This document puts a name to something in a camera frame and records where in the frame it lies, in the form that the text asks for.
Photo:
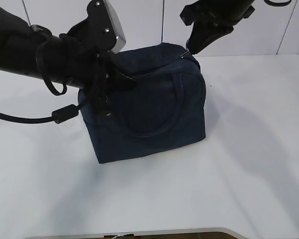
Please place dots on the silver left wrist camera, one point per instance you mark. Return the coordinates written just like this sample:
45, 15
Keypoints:
104, 30

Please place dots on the dark navy lunch bag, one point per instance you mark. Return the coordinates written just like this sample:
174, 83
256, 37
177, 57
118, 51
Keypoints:
164, 111

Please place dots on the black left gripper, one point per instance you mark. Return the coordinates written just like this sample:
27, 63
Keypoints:
66, 59

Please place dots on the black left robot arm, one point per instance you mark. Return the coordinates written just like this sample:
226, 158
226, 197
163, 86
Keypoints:
18, 42

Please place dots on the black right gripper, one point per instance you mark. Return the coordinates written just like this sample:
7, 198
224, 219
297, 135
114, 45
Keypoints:
212, 20

